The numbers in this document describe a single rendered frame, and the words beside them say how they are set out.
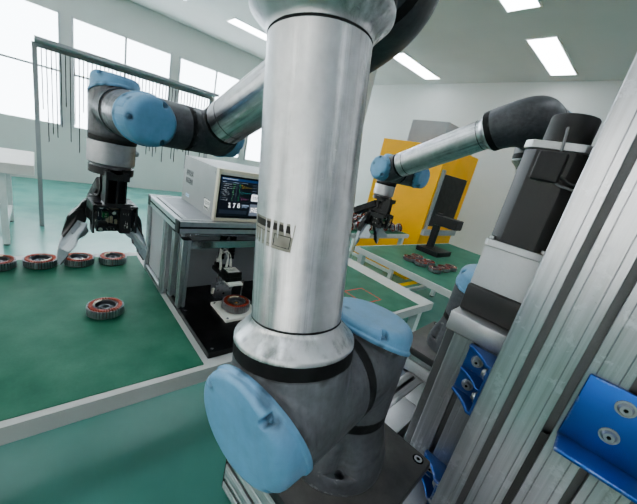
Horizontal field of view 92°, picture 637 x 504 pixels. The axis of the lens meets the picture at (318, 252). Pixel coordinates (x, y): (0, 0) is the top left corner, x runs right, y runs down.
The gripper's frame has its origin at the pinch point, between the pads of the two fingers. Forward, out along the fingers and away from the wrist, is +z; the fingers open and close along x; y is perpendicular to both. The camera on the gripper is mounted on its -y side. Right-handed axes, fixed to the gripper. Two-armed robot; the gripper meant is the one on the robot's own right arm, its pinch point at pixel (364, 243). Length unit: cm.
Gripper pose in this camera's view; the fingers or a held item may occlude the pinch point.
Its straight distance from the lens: 126.2
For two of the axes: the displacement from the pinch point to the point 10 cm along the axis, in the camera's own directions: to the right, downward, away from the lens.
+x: 7.0, -0.6, 7.2
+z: -2.2, 9.3, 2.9
